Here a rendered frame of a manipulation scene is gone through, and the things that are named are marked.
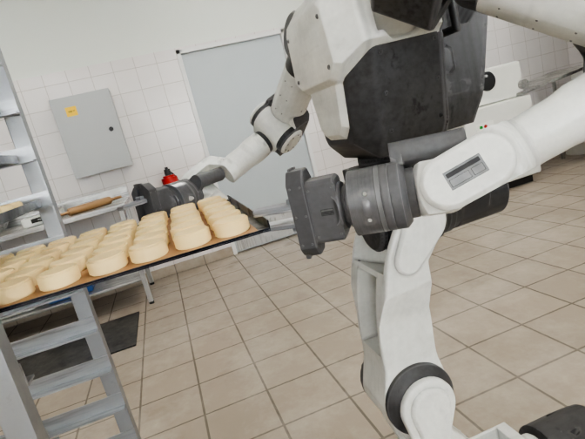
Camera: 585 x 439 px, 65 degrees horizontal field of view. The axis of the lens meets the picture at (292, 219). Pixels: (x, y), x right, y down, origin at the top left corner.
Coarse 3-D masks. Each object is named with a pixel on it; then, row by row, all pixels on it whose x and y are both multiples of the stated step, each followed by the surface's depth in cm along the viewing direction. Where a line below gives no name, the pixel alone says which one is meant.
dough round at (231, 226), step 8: (232, 216) 65; (240, 216) 64; (216, 224) 62; (224, 224) 62; (232, 224) 62; (240, 224) 62; (248, 224) 64; (216, 232) 63; (224, 232) 62; (232, 232) 62; (240, 232) 62
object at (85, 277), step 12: (204, 216) 85; (168, 228) 82; (252, 228) 64; (216, 240) 62; (168, 252) 62; (180, 252) 60; (132, 264) 60; (144, 264) 59; (84, 276) 60; (96, 276) 59; (36, 288) 60; (60, 288) 57; (24, 300) 56
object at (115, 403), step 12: (108, 396) 99; (120, 396) 99; (84, 408) 98; (96, 408) 98; (108, 408) 99; (120, 408) 98; (48, 420) 96; (60, 420) 97; (72, 420) 97; (84, 420) 97; (96, 420) 96; (60, 432) 95
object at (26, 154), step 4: (20, 148) 88; (24, 148) 88; (28, 148) 88; (32, 148) 89; (0, 152) 87; (4, 152) 87; (8, 152) 88; (12, 152) 88; (16, 152) 88; (20, 152) 88; (24, 152) 88; (28, 152) 88; (32, 152) 89; (20, 156) 88; (24, 156) 88; (28, 156) 89; (32, 156) 89; (20, 160) 88; (24, 160) 88; (28, 160) 86; (32, 160) 87; (36, 160) 89; (12, 164) 86; (16, 164) 86; (20, 164) 87; (0, 168) 85
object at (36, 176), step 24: (0, 48) 88; (0, 72) 86; (0, 96) 86; (24, 120) 89; (24, 144) 88; (24, 168) 89; (48, 216) 91; (96, 336) 97; (120, 384) 101; (120, 432) 101
